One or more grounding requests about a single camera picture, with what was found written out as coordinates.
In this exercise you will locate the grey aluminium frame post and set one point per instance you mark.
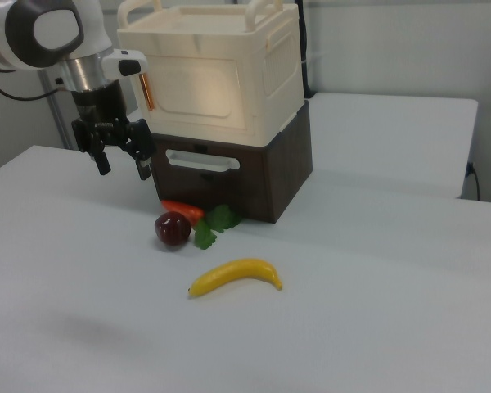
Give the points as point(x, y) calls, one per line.
point(55, 118)

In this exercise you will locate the cream plastic cabinet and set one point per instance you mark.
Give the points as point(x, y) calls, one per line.
point(196, 45)

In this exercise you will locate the yellow toy banana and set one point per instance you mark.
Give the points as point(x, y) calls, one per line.
point(229, 274)

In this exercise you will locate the toy carrot with green leaves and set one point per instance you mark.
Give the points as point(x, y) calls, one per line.
point(184, 208)

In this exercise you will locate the dark red toy apple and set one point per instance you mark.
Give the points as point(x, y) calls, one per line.
point(172, 229)

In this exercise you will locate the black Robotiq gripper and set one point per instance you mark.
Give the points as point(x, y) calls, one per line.
point(100, 106)

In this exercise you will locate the black camera stand pole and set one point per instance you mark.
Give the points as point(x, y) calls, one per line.
point(306, 41)

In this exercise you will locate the dark brown drawer box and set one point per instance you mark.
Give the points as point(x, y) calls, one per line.
point(286, 172)

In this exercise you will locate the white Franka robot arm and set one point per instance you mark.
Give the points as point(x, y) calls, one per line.
point(8, 32)

